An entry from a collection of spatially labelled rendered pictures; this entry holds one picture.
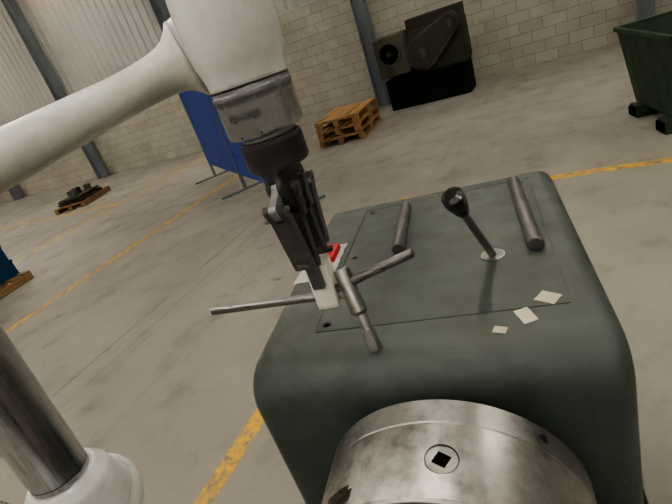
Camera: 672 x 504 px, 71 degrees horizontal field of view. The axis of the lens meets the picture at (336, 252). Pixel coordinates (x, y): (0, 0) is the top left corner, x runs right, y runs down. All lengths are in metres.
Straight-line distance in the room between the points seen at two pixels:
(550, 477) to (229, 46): 0.52
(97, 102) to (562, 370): 0.63
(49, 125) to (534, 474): 0.63
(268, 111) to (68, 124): 0.25
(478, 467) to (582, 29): 9.99
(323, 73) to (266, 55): 10.86
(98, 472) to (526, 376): 0.76
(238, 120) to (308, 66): 10.99
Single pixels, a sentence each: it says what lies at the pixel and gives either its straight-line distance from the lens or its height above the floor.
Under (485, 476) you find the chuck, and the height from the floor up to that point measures 1.23.
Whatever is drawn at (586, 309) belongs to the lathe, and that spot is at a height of 1.25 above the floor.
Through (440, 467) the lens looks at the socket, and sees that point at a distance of 0.50.
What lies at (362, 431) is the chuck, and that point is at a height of 1.22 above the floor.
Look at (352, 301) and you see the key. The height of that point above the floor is 1.32.
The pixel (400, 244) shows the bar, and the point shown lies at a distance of 0.82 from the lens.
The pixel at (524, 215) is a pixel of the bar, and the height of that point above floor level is 1.28.
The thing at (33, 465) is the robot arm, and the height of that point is 1.16.
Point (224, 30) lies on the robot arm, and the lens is 0.51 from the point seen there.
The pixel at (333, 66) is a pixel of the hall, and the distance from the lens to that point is 11.25.
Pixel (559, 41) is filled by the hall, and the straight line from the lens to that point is 10.33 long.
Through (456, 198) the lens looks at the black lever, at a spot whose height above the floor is 1.39.
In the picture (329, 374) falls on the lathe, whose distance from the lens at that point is 0.64.
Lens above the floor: 1.62
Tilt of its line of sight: 24 degrees down
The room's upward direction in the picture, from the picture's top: 19 degrees counter-clockwise
